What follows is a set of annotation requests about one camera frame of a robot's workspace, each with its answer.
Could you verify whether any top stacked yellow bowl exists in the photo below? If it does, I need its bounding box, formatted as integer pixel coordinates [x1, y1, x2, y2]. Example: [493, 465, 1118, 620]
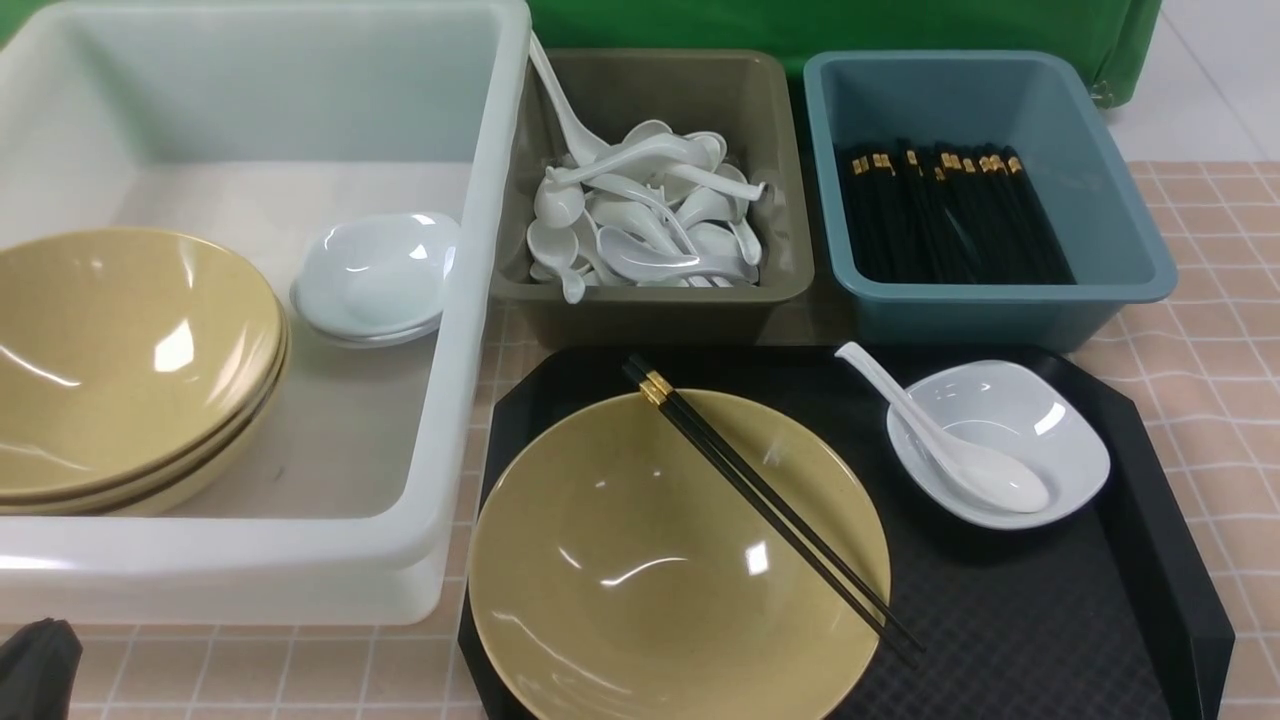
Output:
[1, 227, 288, 502]

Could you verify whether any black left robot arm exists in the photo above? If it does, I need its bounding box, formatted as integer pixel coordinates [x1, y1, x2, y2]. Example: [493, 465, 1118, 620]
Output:
[1, 618, 83, 719]

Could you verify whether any small white square dish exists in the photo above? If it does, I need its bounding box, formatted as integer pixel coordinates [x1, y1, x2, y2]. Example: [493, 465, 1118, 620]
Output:
[884, 359, 1112, 530]

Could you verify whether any yellow noodle bowl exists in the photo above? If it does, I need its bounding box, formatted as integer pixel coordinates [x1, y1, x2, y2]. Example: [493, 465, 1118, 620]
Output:
[468, 392, 879, 719]

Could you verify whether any top stacked white dish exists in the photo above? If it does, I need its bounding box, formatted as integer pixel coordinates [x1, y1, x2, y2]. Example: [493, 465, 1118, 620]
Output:
[293, 213, 463, 336]

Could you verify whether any long white ladle spoon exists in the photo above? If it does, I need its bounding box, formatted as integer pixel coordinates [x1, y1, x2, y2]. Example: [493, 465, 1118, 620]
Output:
[529, 33, 611, 167]

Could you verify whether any stacked white dish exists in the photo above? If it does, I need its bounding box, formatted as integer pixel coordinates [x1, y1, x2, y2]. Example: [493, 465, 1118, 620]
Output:
[293, 213, 463, 336]
[289, 284, 443, 350]

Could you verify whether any pile of white spoons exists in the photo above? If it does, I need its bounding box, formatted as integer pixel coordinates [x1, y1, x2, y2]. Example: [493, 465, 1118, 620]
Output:
[525, 119, 764, 304]

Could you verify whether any blue chopstick bin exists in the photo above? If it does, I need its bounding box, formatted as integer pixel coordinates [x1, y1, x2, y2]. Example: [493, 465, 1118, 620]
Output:
[803, 50, 1178, 354]

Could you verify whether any bottom stacked white dish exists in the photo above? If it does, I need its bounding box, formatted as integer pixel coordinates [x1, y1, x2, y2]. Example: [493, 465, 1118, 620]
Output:
[289, 284, 443, 350]

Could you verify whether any olive spoon bin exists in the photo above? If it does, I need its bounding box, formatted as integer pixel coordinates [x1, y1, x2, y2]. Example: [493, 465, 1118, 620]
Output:
[490, 47, 815, 348]

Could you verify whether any black serving tray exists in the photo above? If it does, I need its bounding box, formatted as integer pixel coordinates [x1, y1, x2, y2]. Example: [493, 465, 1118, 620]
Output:
[457, 345, 1235, 719]

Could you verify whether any green cloth backdrop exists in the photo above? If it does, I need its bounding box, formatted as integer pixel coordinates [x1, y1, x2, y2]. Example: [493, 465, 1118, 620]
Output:
[0, 0, 1165, 109]

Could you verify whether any stacked yellow bowl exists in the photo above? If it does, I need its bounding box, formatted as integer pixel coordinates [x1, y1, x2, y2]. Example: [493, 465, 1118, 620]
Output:
[1, 227, 288, 502]
[3, 297, 291, 516]

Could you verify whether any bundle of black chopsticks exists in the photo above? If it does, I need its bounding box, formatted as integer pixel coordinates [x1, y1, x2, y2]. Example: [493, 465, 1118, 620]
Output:
[836, 138, 1076, 284]

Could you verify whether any white soup spoon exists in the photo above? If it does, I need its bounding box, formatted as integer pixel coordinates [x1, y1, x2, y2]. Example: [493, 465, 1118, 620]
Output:
[835, 341, 1050, 514]

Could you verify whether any large white plastic tub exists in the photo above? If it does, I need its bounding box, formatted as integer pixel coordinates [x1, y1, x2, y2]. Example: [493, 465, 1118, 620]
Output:
[3, 1, 531, 625]

